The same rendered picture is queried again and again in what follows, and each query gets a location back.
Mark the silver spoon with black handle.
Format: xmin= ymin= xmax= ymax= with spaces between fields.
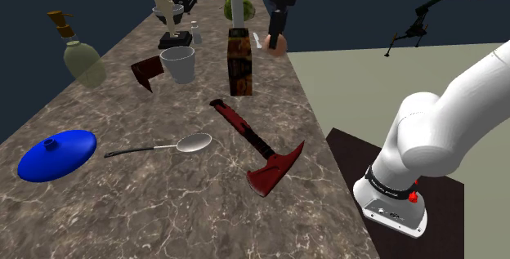
xmin=104 ymin=132 xmax=213 ymax=159

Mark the peach coloured round fruit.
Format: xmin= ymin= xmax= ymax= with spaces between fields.
xmin=263 ymin=33 xmax=289 ymax=58

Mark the blue round lid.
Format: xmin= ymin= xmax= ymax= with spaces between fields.
xmin=16 ymin=129 xmax=98 ymax=184

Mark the red and black axe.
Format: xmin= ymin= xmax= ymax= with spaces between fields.
xmin=208 ymin=98 xmax=306 ymax=199

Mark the small white shaker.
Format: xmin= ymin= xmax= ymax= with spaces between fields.
xmin=190 ymin=20 xmax=203 ymax=46

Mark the brown patterned tall box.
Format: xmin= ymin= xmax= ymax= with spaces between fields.
xmin=226 ymin=27 xmax=254 ymax=97

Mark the black tripod stand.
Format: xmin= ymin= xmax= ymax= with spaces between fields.
xmin=383 ymin=0 xmax=491 ymax=58

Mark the green soap dispenser bottle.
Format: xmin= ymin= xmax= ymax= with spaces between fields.
xmin=46 ymin=10 xmax=108 ymax=90

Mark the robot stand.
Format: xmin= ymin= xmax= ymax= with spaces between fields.
xmin=325 ymin=127 xmax=466 ymax=259

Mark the grey bowl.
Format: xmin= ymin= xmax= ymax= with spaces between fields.
xmin=152 ymin=3 xmax=186 ymax=26

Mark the green watermelon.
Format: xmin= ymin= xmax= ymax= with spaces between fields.
xmin=222 ymin=0 xmax=257 ymax=24

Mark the white cup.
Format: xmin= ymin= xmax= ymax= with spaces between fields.
xmin=159 ymin=45 xmax=197 ymax=86

